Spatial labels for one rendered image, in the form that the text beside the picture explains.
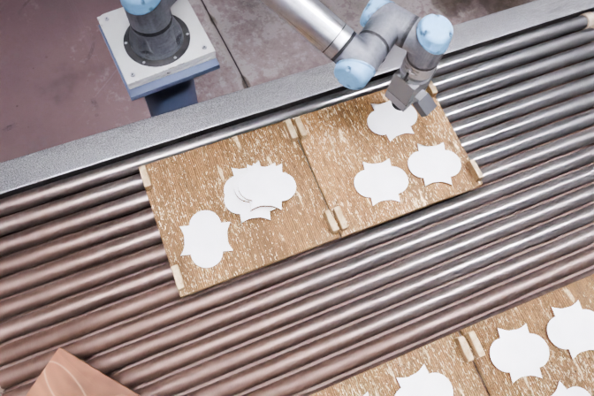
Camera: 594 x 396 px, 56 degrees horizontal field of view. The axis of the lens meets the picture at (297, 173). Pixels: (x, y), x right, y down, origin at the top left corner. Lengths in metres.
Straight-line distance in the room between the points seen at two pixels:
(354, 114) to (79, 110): 1.48
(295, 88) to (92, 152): 0.57
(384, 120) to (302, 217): 0.36
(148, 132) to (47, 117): 1.22
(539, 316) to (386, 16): 0.80
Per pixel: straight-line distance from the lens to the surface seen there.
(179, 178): 1.45
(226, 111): 1.55
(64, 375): 1.29
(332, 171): 1.47
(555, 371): 1.52
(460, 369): 1.43
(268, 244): 1.39
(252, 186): 1.40
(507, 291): 1.52
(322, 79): 1.62
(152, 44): 1.63
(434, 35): 1.22
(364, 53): 1.18
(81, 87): 2.75
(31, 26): 3.01
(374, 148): 1.52
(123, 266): 1.42
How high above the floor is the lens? 2.27
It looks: 67 degrees down
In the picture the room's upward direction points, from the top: 12 degrees clockwise
